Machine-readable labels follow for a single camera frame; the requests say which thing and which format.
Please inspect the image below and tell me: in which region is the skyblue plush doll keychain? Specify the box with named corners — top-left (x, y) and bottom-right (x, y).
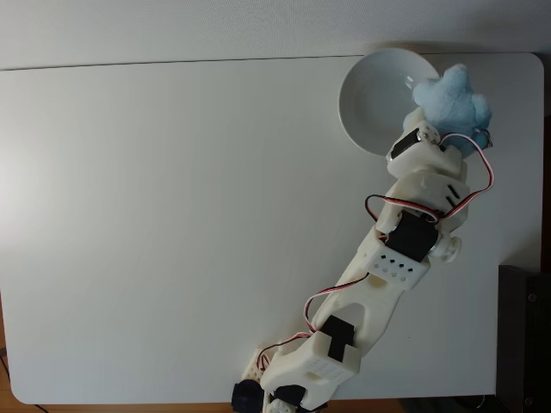
top-left (412, 63), bottom-right (495, 159)

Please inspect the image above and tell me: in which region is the white ceramic bowl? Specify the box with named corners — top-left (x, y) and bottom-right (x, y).
top-left (337, 47), bottom-right (447, 158)

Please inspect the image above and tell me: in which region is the black box with screws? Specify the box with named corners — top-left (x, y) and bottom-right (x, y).
top-left (493, 265), bottom-right (551, 413)

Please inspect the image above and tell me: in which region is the black table clamp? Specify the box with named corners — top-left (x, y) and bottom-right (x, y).
top-left (231, 379), bottom-right (264, 413)

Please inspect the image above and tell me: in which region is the red white gripper servo cable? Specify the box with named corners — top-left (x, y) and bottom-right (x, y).
top-left (436, 133), bottom-right (496, 219)

